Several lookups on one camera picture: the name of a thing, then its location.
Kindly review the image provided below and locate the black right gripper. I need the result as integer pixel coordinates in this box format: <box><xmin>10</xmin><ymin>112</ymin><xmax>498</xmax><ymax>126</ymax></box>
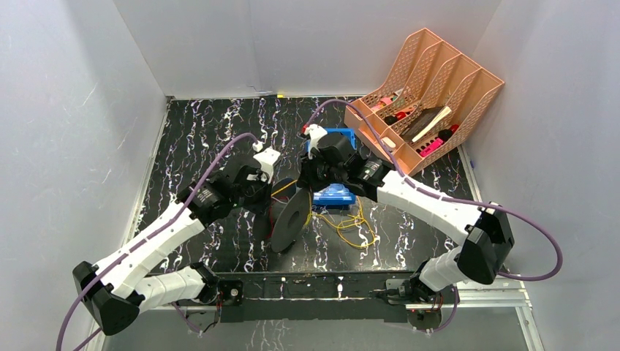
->
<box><xmin>298</xmin><ymin>148</ymin><xmax>347</xmax><ymax>193</ymax></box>

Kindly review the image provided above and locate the blue plastic bin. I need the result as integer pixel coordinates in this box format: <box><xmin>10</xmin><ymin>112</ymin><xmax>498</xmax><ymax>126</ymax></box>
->
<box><xmin>312</xmin><ymin>128</ymin><xmax>357</xmax><ymax>209</ymax></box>

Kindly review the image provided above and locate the black cable spool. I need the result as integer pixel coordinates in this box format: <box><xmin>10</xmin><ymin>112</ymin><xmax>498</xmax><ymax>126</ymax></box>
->
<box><xmin>252</xmin><ymin>178</ymin><xmax>312</xmax><ymax>253</ymax></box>

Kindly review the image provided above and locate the yellow cable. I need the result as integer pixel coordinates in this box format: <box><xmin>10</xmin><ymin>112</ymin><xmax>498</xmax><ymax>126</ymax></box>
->
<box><xmin>271</xmin><ymin>180</ymin><xmax>379</xmax><ymax>251</ymax></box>

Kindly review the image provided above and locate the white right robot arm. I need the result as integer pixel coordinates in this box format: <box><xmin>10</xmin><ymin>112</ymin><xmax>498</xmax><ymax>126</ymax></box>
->
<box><xmin>298</xmin><ymin>124</ymin><xmax>514</xmax><ymax>304</ymax></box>

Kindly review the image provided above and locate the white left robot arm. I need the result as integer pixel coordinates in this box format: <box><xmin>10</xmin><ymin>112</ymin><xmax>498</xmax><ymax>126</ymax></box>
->
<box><xmin>72</xmin><ymin>148</ymin><xmax>280</xmax><ymax>336</ymax></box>

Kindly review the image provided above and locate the white correction tape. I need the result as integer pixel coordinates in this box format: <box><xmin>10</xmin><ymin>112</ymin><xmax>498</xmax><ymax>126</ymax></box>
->
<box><xmin>381</xmin><ymin>137</ymin><xmax>396</xmax><ymax>151</ymax></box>

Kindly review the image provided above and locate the black notebook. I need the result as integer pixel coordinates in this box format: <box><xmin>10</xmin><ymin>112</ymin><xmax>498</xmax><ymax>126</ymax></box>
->
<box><xmin>400</xmin><ymin>106</ymin><xmax>445</xmax><ymax>142</ymax></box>

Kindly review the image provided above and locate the pink marker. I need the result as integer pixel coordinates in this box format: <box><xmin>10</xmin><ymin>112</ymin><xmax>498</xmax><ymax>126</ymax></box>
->
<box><xmin>419</xmin><ymin>137</ymin><xmax>444</xmax><ymax>158</ymax></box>

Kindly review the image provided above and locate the red black marker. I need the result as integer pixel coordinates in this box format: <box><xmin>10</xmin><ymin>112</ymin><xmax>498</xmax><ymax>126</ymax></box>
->
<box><xmin>437</xmin><ymin>124</ymin><xmax>459</xmax><ymax>143</ymax></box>

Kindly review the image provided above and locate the peach desk file organizer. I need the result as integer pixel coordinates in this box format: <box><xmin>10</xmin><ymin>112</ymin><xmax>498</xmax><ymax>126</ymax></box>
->
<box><xmin>344</xmin><ymin>29</ymin><xmax>504</xmax><ymax>176</ymax></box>

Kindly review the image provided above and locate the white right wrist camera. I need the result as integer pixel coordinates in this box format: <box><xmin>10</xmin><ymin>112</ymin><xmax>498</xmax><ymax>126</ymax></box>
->
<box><xmin>302</xmin><ymin>124</ymin><xmax>328</xmax><ymax>158</ymax></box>

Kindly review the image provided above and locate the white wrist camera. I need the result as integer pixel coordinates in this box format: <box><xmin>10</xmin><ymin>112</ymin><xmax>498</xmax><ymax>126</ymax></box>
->
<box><xmin>252</xmin><ymin>147</ymin><xmax>281</xmax><ymax>183</ymax></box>
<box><xmin>302</xmin><ymin>124</ymin><xmax>328</xmax><ymax>158</ymax></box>

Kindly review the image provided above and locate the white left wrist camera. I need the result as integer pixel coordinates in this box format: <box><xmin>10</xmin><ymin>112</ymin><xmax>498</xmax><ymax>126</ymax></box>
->
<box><xmin>252</xmin><ymin>147</ymin><xmax>281</xmax><ymax>183</ymax></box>

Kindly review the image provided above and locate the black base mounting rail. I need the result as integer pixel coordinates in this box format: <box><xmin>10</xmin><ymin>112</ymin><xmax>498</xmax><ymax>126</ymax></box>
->
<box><xmin>217</xmin><ymin>271</ymin><xmax>455</xmax><ymax>322</ymax></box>

